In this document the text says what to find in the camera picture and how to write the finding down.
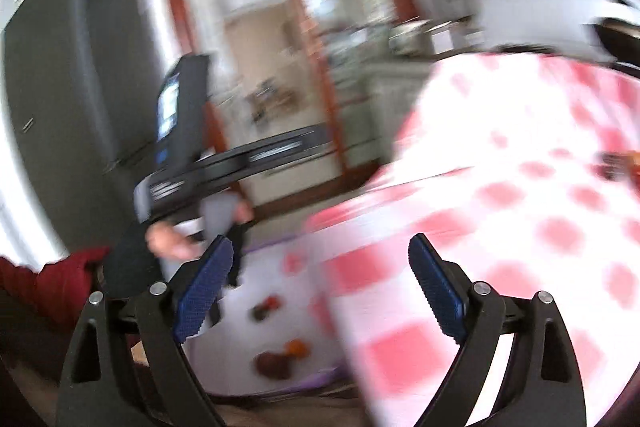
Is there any person's left hand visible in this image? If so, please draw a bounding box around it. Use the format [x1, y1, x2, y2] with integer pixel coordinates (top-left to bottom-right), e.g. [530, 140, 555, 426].
[145, 221, 201, 262]

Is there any white purple-rimmed box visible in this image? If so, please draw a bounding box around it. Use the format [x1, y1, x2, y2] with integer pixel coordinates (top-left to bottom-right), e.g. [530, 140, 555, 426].
[183, 237, 344, 398]

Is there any dark grey refrigerator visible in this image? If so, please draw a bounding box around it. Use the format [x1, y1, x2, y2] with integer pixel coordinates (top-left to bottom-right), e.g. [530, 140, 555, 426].
[4, 0, 162, 251]

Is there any red wooden door frame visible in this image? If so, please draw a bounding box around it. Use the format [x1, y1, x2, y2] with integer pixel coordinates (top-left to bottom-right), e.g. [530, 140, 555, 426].
[168, 0, 416, 218]

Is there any red white checkered tablecloth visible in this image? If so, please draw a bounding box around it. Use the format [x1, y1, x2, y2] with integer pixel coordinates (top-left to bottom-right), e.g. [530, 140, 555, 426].
[305, 53, 639, 426]

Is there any black frying pan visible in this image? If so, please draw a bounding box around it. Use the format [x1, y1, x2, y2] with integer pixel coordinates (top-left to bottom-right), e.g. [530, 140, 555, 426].
[590, 17, 640, 72]

